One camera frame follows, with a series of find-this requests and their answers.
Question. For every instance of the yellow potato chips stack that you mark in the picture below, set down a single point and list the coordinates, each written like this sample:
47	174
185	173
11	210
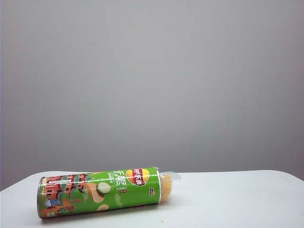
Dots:
167	186

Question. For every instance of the transparent plastic chip tray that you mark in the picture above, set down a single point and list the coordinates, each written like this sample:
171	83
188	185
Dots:
175	176

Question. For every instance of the green potato chips tube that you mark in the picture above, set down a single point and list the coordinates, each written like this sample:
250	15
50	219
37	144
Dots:
102	190

